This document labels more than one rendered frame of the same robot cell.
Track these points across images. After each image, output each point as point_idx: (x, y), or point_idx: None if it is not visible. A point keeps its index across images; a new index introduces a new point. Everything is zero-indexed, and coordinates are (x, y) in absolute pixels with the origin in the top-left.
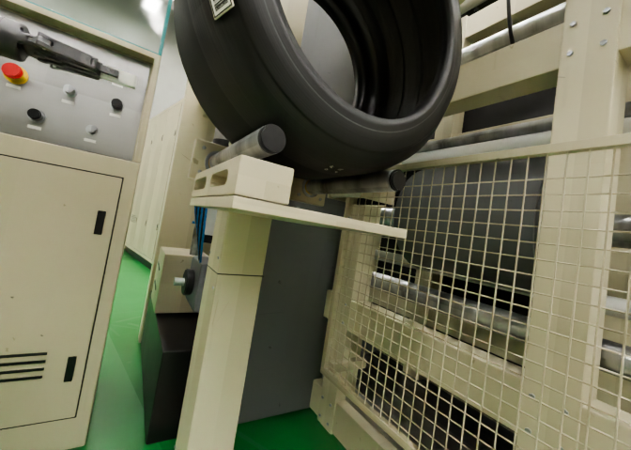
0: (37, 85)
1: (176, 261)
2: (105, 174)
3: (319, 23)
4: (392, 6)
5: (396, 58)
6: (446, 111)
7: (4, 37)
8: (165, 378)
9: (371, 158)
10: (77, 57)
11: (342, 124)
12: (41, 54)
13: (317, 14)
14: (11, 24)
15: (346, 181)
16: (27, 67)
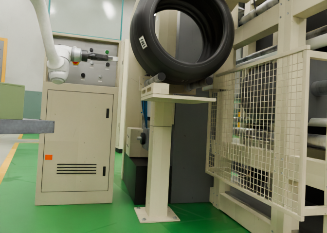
0: (81, 63)
1: (136, 132)
2: (107, 93)
3: None
4: (209, 7)
5: (217, 26)
6: (252, 40)
7: (84, 56)
8: (138, 177)
9: (196, 75)
10: (101, 57)
11: (182, 67)
12: (92, 58)
13: None
14: (85, 52)
15: (196, 83)
16: None
